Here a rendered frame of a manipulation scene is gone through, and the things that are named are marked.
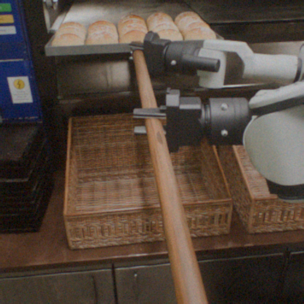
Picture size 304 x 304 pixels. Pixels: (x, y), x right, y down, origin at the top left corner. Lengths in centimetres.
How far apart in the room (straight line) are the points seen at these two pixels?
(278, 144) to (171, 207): 15
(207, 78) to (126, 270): 70
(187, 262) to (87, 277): 96
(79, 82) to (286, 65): 82
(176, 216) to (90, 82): 111
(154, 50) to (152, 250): 64
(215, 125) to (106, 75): 90
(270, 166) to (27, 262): 100
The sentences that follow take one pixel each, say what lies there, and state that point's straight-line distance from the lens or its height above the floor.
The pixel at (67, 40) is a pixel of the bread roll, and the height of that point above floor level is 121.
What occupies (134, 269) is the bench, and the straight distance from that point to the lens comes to 132.
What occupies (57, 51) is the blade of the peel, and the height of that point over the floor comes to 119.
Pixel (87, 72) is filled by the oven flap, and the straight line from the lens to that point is 152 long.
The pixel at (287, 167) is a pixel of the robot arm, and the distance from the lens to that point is 45.
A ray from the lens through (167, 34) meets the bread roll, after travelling 121.
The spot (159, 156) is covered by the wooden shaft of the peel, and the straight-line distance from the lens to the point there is 57.
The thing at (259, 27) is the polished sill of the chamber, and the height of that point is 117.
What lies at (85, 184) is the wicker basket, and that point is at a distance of 159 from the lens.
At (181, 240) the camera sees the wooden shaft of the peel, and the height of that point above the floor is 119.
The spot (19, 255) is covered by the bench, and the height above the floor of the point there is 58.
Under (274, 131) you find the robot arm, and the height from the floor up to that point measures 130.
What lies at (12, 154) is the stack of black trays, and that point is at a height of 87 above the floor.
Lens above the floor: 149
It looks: 30 degrees down
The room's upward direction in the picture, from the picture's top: 1 degrees counter-clockwise
